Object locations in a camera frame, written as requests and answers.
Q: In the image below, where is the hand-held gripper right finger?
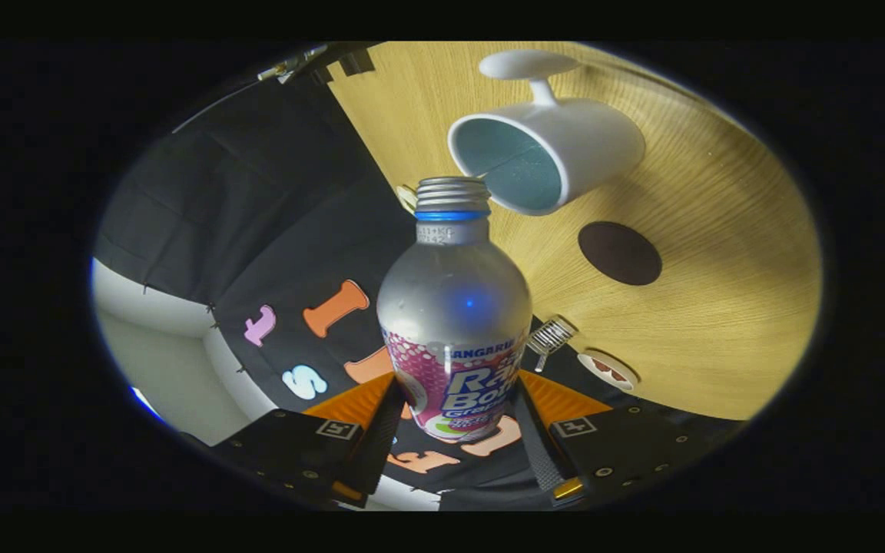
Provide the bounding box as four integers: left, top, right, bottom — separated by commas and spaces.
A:
515, 370, 720, 504

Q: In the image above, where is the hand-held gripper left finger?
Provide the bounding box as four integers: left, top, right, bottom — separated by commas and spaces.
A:
212, 373, 406, 508

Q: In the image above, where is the metal wire holder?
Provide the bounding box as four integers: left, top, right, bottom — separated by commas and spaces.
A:
527, 315, 579, 373

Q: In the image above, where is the white cup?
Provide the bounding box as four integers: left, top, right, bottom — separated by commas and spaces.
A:
447, 50, 647, 216

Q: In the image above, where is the dark brown round coaster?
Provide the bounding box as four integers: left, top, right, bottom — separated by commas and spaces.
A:
578, 221, 663, 286

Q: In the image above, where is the wooden table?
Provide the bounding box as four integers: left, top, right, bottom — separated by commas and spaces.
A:
326, 41, 824, 422

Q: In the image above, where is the small pale device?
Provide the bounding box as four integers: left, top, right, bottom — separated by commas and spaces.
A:
257, 45, 330, 82

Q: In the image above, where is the silver juice bottle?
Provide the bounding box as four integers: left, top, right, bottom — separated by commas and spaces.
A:
376, 177, 533, 443

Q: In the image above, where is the white round plate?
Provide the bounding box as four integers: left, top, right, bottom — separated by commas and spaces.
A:
577, 349, 641, 390

